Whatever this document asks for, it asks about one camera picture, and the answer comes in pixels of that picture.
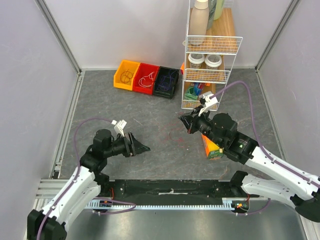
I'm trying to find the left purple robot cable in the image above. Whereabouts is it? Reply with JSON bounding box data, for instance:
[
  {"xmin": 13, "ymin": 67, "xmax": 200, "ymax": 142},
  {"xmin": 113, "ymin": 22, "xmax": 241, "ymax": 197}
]
[{"xmin": 37, "ymin": 117, "xmax": 137, "ymax": 240}]

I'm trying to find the black storage bin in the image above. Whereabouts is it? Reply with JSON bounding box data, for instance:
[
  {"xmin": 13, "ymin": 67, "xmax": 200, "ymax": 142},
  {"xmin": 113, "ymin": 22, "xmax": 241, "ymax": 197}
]
[{"xmin": 152, "ymin": 66, "xmax": 180, "ymax": 99}]

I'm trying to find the yellow storage bin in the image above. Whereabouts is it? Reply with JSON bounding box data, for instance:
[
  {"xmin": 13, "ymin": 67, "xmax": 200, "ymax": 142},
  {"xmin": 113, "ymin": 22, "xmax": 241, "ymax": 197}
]
[{"xmin": 113, "ymin": 59, "xmax": 141, "ymax": 91}]

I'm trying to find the orange green sponge pack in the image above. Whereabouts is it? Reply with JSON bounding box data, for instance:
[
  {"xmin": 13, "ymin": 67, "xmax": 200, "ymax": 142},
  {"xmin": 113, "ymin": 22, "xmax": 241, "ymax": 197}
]
[{"xmin": 201, "ymin": 134, "xmax": 223, "ymax": 160}]

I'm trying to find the blue red packet on shelf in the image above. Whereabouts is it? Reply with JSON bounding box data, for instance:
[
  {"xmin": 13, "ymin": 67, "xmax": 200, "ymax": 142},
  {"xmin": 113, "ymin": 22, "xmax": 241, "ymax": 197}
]
[{"xmin": 194, "ymin": 82, "xmax": 211, "ymax": 91}]

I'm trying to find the slotted cable duct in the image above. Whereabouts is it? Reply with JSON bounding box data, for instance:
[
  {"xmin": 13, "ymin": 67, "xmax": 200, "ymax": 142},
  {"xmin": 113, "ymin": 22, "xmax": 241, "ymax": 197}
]
[{"xmin": 84, "ymin": 199, "xmax": 249, "ymax": 211}]

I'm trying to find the left paper cup with lid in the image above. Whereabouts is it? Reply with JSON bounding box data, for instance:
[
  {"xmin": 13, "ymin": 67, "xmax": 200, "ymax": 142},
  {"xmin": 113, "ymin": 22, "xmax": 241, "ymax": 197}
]
[{"xmin": 188, "ymin": 53, "xmax": 205, "ymax": 69}]

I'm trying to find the beige bottle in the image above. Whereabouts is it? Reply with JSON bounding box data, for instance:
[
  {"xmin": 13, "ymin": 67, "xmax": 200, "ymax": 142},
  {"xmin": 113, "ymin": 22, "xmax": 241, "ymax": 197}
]
[{"xmin": 188, "ymin": 0, "xmax": 209, "ymax": 46}]

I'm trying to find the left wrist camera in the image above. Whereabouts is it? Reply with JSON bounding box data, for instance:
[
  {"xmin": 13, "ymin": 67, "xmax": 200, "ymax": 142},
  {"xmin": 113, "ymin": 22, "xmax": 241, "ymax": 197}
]
[{"xmin": 111, "ymin": 119, "xmax": 127, "ymax": 137}]

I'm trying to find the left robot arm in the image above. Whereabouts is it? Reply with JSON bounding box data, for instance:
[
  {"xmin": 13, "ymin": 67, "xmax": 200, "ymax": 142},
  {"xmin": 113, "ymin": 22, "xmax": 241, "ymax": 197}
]
[{"xmin": 26, "ymin": 129, "xmax": 150, "ymax": 240}]

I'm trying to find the red storage bin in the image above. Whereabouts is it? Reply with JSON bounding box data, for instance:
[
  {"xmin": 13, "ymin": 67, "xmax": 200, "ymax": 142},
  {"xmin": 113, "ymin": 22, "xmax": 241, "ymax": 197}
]
[{"xmin": 132, "ymin": 63, "xmax": 160, "ymax": 95}]

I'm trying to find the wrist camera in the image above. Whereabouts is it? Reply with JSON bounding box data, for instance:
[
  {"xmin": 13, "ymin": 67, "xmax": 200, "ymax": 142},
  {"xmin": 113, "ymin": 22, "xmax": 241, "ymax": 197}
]
[
  {"xmin": 198, "ymin": 91, "xmax": 218, "ymax": 117},
  {"xmin": 111, "ymin": 119, "xmax": 127, "ymax": 137}
]

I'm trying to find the grey-green bottle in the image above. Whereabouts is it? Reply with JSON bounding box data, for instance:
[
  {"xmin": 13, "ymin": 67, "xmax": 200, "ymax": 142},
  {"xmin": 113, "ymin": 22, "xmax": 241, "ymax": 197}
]
[{"xmin": 206, "ymin": 0, "xmax": 218, "ymax": 30}]

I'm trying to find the white wire shelf rack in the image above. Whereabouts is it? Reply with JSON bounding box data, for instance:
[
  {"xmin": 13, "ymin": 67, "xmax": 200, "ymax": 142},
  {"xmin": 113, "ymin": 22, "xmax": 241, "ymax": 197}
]
[{"xmin": 181, "ymin": 0, "xmax": 243, "ymax": 110}]

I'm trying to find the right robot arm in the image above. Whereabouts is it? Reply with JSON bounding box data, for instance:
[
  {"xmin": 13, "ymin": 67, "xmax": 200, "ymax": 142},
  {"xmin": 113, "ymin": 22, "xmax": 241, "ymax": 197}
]
[{"xmin": 179, "ymin": 106, "xmax": 320, "ymax": 223}]

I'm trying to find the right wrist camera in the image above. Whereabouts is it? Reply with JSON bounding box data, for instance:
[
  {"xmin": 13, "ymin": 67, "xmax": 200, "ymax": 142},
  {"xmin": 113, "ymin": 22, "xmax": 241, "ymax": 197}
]
[{"xmin": 198, "ymin": 91, "xmax": 218, "ymax": 117}]

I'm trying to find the light green bottle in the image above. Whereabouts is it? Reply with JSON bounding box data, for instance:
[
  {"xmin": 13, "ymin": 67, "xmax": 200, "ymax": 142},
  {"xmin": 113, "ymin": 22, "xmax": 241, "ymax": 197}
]
[{"xmin": 213, "ymin": 0, "xmax": 225, "ymax": 20}]

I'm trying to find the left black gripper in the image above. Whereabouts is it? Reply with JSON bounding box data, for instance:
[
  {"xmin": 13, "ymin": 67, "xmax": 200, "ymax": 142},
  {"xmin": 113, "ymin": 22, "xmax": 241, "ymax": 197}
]
[{"xmin": 103, "ymin": 131, "xmax": 150, "ymax": 158}]

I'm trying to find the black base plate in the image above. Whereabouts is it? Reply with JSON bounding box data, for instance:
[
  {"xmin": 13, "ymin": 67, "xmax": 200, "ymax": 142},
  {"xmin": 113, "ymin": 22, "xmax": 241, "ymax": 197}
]
[{"xmin": 97, "ymin": 179, "xmax": 248, "ymax": 206}]

